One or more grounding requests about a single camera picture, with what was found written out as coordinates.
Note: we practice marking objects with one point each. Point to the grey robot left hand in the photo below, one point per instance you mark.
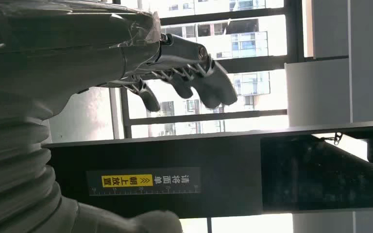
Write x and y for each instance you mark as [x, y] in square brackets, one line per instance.
[61, 48]

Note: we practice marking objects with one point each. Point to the black inbound scanner machine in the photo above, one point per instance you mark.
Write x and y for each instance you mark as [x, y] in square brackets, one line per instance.
[231, 160]

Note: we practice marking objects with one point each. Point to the yellow black instruction label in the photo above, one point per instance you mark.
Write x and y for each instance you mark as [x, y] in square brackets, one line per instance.
[128, 180]

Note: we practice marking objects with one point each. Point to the building outside window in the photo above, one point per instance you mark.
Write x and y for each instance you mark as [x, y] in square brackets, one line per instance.
[250, 45]

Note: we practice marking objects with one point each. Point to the dark window frame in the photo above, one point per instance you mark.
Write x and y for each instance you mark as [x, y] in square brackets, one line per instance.
[205, 116]

